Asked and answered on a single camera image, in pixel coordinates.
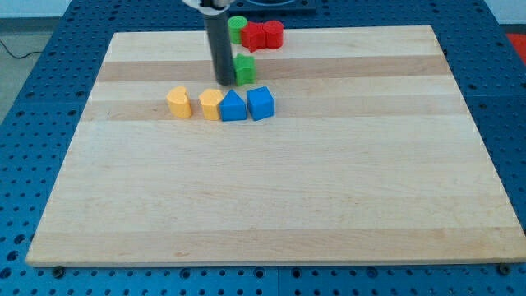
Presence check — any red object at right edge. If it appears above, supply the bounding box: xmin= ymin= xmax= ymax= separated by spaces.
xmin=506 ymin=33 xmax=526 ymax=64

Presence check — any black cable on floor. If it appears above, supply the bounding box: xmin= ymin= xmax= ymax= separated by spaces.
xmin=0 ymin=39 xmax=44 ymax=60

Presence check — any red star block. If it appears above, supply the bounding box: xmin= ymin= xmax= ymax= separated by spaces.
xmin=240 ymin=21 xmax=266 ymax=52

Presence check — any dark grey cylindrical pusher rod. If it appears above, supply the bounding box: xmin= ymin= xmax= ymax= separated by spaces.
xmin=204 ymin=9 xmax=236 ymax=86

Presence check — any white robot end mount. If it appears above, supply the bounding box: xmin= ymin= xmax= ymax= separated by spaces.
xmin=182 ymin=0 xmax=233 ymax=10

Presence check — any green star block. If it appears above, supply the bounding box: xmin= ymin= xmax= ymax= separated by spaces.
xmin=233 ymin=53 xmax=256 ymax=86

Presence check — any red cylinder block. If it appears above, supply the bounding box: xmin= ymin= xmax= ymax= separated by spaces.
xmin=263 ymin=20 xmax=284 ymax=49

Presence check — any blue triangle block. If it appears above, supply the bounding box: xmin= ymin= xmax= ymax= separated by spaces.
xmin=219 ymin=90 xmax=247 ymax=122

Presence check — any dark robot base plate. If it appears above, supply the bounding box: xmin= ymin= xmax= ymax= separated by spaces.
xmin=230 ymin=0 xmax=316 ymax=12

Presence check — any yellow heart block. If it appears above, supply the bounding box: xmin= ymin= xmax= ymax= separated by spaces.
xmin=166 ymin=86 xmax=192 ymax=119

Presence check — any yellow pentagon block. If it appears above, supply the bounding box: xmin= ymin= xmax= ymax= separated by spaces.
xmin=199 ymin=89 xmax=224 ymax=120

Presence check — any blue cube block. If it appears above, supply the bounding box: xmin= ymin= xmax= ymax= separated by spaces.
xmin=247 ymin=86 xmax=275 ymax=121

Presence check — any green cylinder block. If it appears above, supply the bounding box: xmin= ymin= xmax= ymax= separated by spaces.
xmin=228 ymin=16 xmax=248 ymax=44

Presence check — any wooden board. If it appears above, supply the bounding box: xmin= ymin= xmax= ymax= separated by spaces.
xmin=26 ymin=25 xmax=525 ymax=267

